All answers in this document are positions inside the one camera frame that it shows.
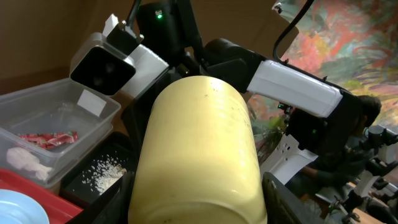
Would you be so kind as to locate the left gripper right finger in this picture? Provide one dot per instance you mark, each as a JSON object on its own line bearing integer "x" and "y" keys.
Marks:
{"x": 283, "y": 207}

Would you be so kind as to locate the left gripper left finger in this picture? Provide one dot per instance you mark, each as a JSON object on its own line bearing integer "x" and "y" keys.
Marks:
{"x": 112, "y": 206}

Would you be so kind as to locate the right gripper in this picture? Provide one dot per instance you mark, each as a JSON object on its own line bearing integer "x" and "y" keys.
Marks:
{"x": 136, "y": 115}

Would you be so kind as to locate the rice food scraps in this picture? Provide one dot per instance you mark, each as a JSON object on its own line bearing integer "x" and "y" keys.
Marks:
{"x": 105, "y": 172}

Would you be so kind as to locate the yellow plastic cup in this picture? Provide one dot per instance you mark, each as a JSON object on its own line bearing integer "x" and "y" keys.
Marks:
{"x": 198, "y": 161}

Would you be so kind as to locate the red snack wrapper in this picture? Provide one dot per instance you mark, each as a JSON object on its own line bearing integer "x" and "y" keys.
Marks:
{"x": 50, "y": 140}

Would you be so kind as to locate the light blue plate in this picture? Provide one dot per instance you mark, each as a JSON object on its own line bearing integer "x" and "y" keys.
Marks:
{"x": 18, "y": 208}

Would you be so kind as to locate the white tissue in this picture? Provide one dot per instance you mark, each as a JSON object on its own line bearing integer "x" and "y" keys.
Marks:
{"x": 22, "y": 159}

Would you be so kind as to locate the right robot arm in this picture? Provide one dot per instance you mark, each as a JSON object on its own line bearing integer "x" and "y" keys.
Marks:
{"x": 323, "y": 111}

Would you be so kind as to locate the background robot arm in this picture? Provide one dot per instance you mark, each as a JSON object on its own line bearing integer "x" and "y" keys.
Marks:
{"x": 370, "y": 174}

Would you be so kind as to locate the black waste tray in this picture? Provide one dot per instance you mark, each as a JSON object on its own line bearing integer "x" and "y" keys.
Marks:
{"x": 119, "y": 147}

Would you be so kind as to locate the red plastic tray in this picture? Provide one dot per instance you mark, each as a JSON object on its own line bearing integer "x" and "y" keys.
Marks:
{"x": 58, "y": 209}

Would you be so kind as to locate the seated person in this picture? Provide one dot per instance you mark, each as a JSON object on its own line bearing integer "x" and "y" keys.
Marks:
{"x": 344, "y": 165}

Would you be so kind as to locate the clear plastic bin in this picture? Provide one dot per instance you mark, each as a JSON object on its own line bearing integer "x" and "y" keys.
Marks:
{"x": 56, "y": 107}

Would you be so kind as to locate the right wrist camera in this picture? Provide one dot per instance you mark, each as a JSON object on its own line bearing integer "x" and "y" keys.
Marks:
{"x": 100, "y": 66}

